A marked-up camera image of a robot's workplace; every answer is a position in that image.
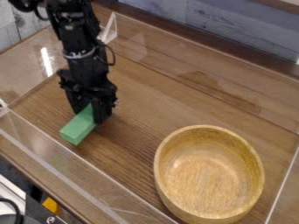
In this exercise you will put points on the black and yellow device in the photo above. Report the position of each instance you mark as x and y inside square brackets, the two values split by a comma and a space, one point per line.
[18, 209]

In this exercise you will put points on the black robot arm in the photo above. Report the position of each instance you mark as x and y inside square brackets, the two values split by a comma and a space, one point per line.
[73, 23]

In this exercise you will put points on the brown wooden bowl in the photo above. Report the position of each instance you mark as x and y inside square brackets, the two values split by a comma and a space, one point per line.
[208, 175]

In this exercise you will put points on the green rectangular block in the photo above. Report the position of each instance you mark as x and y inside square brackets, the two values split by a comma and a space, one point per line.
[77, 128]

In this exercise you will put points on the clear acrylic tray wall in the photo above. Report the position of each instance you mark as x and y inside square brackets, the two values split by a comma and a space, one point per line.
[174, 83]

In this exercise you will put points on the clear acrylic corner bracket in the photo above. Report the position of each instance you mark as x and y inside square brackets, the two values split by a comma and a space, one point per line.
[108, 31]

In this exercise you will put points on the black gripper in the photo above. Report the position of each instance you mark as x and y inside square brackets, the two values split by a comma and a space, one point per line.
[85, 83]

